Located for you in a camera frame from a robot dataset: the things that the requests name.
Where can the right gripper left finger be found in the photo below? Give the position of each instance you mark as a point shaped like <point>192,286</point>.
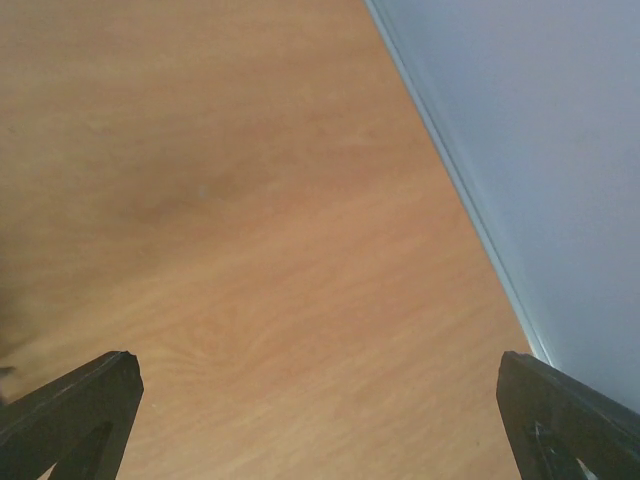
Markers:
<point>76,426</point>

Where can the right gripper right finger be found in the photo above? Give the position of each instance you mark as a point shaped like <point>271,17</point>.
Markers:
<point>559,428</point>

